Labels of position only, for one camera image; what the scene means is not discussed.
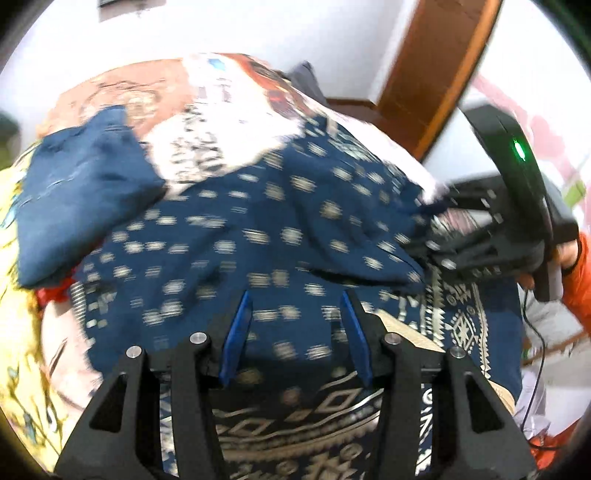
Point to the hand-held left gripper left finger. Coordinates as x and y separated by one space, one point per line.
238 334

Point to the dark bag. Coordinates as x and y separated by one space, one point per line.
304 81

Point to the printed bed blanket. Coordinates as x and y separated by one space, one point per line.
138 87

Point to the person's right hand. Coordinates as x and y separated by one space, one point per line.
570 258

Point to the person's right forearm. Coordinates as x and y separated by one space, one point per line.
582 290

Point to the person's grey trousers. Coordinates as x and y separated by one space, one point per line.
554 323

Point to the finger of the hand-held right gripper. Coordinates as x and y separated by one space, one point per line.
480 258
475 196

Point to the blue jeans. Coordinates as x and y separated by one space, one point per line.
83 184

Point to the red cloth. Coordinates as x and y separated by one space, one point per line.
51 295

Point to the navy patterned zip hoodie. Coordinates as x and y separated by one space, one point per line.
286 207

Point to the brown wooden door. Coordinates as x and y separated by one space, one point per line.
429 69

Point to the yellow cartoon cloth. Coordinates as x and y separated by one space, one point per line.
14 258

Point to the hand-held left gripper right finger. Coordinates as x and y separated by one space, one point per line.
355 339

